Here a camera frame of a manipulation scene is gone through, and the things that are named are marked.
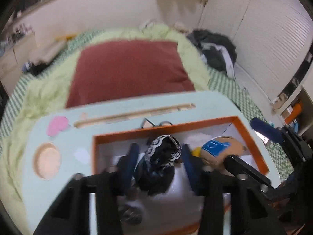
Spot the dark clothes pile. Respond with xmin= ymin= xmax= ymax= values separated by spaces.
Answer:
xmin=187 ymin=29 xmax=237 ymax=80

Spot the black white patterned cloth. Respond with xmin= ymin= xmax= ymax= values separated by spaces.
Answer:
xmin=114 ymin=134 xmax=183 ymax=196

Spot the cream dresser with drawers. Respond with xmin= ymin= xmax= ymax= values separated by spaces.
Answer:
xmin=1 ymin=33 xmax=37 ymax=96

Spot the mint green lap table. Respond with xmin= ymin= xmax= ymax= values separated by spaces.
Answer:
xmin=22 ymin=91 xmax=280 ymax=234

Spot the orange cardboard box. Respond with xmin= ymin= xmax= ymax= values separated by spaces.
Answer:
xmin=91 ymin=116 xmax=269 ymax=234

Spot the green checkered bed sheet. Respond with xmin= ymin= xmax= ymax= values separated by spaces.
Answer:
xmin=0 ymin=29 xmax=294 ymax=182

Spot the white shelf unit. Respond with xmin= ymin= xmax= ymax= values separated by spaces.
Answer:
xmin=271 ymin=53 xmax=313 ymax=137

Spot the yellow small toy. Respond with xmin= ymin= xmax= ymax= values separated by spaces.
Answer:
xmin=191 ymin=147 xmax=201 ymax=157

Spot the dark red pillow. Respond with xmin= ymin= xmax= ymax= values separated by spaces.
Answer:
xmin=66 ymin=39 xmax=195 ymax=108

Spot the orange bottle on shelf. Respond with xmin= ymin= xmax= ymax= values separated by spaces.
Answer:
xmin=285 ymin=102 xmax=303 ymax=124

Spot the light green duvet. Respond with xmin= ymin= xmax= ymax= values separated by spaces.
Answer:
xmin=1 ymin=24 xmax=210 ymax=219

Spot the white sock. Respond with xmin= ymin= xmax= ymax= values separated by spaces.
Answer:
xmin=183 ymin=133 xmax=213 ymax=150

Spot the brown plush with blue patch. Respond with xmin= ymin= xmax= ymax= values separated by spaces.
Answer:
xmin=200 ymin=136 xmax=246 ymax=170

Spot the black cable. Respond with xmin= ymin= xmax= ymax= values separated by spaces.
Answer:
xmin=140 ymin=117 xmax=173 ymax=130

